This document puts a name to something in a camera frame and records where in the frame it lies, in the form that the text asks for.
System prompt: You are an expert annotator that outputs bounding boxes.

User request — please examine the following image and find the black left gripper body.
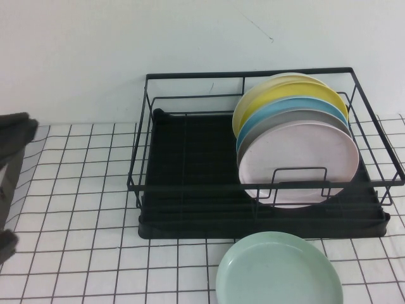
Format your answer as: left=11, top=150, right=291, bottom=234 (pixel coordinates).
left=0, top=112, right=39, bottom=167

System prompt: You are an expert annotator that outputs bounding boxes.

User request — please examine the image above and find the mint green plate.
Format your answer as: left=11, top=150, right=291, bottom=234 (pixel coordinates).
left=216, top=231, right=344, bottom=304

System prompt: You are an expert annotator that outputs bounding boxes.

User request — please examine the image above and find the grey plate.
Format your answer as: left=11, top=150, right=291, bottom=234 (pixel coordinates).
left=236, top=110, right=352, bottom=160

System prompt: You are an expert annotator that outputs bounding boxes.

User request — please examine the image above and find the light blue plate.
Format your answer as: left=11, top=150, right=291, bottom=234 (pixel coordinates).
left=235, top=97, right=349, bottom=150

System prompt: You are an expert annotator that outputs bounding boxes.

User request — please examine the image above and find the pale cream plate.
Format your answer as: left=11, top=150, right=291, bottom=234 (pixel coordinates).
left=232, top=72, right=330, bottom=140

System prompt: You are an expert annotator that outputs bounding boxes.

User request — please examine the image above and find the yellow plate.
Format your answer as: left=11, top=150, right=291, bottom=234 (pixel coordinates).
left=239, top=81, right=349, bottom=128

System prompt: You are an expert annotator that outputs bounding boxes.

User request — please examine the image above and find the pale pink plate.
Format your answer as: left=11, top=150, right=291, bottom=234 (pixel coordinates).
left=237, top=123, right=361, bottom=209

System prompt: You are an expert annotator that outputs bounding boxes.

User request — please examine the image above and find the white black-grid tablecloth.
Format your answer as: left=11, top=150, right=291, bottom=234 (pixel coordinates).
left=0, top=114, right=405, bottom=304

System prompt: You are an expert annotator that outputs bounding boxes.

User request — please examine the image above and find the black plastic drip tray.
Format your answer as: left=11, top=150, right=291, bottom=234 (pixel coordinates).
left=138, top=107, right=390, bottom=240

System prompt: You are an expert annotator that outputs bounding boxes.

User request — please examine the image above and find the black wire dish rack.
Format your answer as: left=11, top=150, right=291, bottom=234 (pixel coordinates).
left=126, top=66, right=405, bottom=209

